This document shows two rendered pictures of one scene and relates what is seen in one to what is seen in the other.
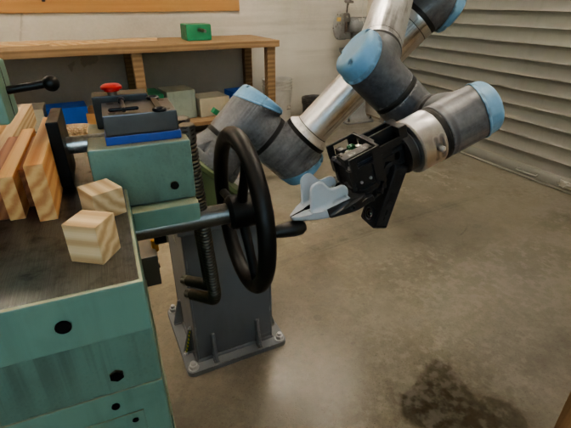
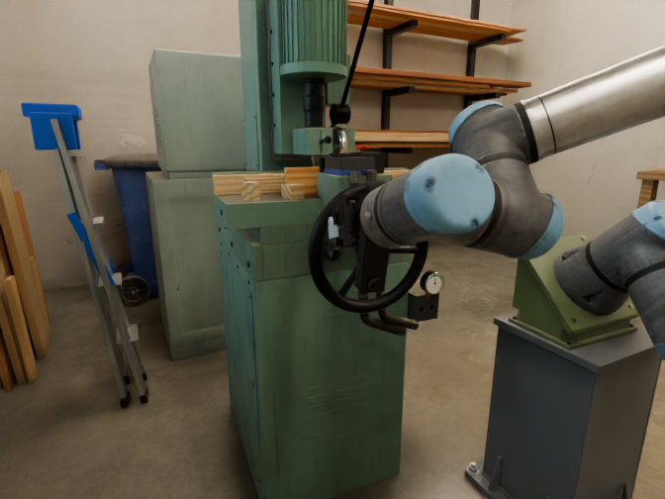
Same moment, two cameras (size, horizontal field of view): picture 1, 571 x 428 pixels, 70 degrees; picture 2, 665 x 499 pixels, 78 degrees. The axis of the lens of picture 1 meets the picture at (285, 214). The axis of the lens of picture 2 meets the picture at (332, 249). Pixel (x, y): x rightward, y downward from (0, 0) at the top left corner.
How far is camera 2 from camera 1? 0.96 m
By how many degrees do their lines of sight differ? 83
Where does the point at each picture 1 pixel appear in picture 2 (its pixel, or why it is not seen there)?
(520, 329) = not seen: outside the picture
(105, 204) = (285, 190)
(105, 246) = (244, 194)
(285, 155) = (650, 304)
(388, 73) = (459, 148)
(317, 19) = not seen: outside the picture
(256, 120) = (629, 242)
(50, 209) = not seen: hidden behind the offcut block
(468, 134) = (388, 209)
